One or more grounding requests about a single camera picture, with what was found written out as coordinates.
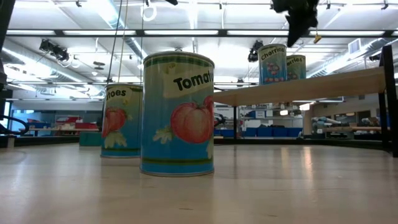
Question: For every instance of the wooden workbench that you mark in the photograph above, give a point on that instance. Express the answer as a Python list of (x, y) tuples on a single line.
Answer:
[(46, 129), (351, 128)]

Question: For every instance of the black overhead light rail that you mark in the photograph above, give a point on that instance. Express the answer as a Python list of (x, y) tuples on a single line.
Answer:
[(59, 32)]

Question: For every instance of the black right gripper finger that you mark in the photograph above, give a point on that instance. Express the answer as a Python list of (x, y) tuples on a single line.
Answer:
[(308, 23), (293, 28)]

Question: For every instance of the blue cherries tin can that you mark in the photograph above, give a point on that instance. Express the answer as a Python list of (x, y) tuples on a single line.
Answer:
[(273, 63), (296, 67)]

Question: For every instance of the black background robot arm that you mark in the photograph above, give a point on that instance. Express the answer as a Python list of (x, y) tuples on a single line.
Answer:
[(220, 119)]

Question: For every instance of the red storage box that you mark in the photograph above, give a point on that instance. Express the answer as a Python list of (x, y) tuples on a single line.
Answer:
[(70, 119), (87, 125)]

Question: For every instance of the black metal table frame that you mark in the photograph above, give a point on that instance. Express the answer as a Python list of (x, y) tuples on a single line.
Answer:
[(46, 141)]

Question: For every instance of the black ceiling-mounted device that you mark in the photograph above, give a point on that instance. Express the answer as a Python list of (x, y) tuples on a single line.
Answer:
[(57, 53), (253, 56)]

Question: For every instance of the wooden shelf with black legs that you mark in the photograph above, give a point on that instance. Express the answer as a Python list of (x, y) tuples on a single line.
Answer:
[(295, 90)]

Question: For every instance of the blue storage bin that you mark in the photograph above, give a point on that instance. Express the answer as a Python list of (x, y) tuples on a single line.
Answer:
[(294, 132), (280, 132), (264, 132), (225, 133), (251, 132)]

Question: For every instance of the blue tomatoes tin can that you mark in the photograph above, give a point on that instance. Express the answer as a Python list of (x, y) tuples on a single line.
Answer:
[(121, 124), (177, 124)]

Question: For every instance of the short green tin can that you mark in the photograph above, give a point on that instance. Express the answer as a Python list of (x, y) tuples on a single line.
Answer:
[(90, 139)]

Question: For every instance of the yellow hanging tag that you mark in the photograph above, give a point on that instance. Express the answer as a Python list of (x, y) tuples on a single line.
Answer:
[(317, 39)]

